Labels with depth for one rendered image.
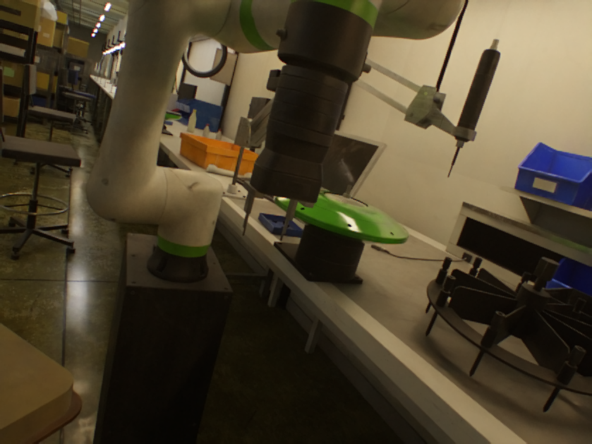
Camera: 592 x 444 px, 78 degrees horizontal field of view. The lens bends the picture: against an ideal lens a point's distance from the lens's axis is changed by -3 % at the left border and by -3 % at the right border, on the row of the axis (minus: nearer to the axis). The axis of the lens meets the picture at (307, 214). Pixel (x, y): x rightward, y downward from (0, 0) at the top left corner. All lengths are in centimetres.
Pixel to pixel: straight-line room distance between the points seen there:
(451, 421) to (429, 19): 52
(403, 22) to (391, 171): 155
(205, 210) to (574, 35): 141
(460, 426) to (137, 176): 69
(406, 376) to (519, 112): 127
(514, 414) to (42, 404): 79
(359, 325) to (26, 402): 62
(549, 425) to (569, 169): 102
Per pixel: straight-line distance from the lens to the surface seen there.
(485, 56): 90
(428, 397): 62
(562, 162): 156
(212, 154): 180
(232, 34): 82
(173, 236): 91
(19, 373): 96
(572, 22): 176
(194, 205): 87
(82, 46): 1089
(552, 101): 166
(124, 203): 82
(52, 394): 90
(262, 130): 128
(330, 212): 74
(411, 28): 52
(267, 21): 72
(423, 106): 91
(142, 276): 94
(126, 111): 79
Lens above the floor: 122
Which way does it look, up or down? 12 degrees down
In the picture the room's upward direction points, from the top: 16 degrees clockwise
